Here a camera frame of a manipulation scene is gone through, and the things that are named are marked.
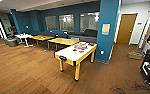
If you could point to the brown wooden door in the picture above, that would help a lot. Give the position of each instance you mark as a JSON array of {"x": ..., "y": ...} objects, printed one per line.
[{"x": 126, "y": 29}]

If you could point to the white outlet on blue pillar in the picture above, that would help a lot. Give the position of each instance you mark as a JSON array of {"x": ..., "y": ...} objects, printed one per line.
[{"x": 102, "y": 52}]

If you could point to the yellow air hockey gaming table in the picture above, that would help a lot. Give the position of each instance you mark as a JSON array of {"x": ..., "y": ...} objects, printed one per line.
[{"x": 76, "y": 53}]

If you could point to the yellow wooden table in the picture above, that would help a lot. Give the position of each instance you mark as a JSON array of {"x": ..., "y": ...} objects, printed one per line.
[
  {"x": 62, "y": 42},
  {"x": 41, "y": 38}
]

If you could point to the interior glass window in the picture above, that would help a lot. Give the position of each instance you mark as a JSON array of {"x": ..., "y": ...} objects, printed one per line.
[
  {"x": 51, "y": 23},
  {"x": 66, "y": 22},
  {"x": 89, "y": 21}
]

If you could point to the red bowl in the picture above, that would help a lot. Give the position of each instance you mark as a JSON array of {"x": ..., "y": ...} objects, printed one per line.
[{"x": 92, "y": 44}]

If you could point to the small white table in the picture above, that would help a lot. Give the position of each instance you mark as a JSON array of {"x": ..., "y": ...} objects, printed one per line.
[{"x": 23, "y": 36}]

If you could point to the dark grey sofa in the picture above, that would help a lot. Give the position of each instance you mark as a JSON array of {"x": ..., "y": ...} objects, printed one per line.
[{"x": 84, "y": 36}]

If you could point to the yellow notice on blue pillar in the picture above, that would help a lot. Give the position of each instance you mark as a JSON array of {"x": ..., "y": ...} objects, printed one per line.
[{"x": 105, "y": 28}]

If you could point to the grey beanbag chair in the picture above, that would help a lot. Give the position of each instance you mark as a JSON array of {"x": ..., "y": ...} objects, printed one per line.
[{"x": 11, "y": 41}]

